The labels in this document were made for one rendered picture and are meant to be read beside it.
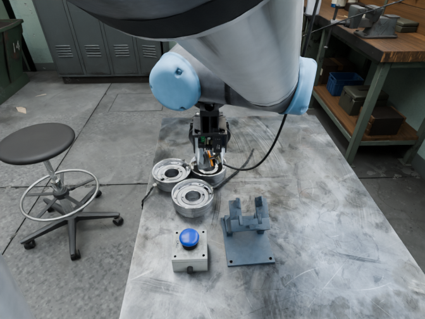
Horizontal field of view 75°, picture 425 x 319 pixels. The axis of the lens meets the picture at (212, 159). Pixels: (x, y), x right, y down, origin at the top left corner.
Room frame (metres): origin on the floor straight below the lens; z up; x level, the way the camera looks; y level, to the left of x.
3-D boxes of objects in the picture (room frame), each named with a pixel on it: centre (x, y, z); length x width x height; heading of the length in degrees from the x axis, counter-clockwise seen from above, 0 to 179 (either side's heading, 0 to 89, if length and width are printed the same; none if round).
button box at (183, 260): (0.34, 0.05, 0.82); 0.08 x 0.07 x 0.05; 2
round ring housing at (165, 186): (0.58, 0.11, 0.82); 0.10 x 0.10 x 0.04
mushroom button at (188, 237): (0.34, 0.05, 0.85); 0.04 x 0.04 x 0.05
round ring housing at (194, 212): (0.49, 0.05, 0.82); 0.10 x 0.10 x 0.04
